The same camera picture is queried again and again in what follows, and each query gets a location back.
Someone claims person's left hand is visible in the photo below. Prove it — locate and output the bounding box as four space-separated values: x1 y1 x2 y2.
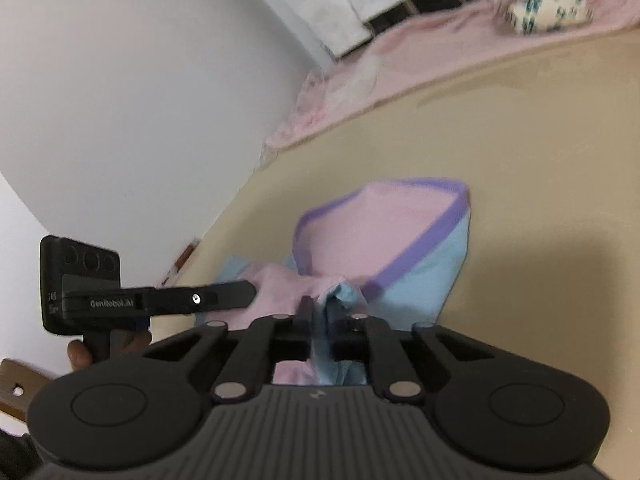
67 330 152 372

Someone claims folded floral cream cloth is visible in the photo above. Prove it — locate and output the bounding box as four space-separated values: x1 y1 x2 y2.
506 0 592 35

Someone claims pink fluffy blanket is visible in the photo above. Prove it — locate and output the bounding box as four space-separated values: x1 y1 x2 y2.
259 0 639 167

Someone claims pink blue purple garment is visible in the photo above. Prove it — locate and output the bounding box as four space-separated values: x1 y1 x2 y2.
196 178 471 386

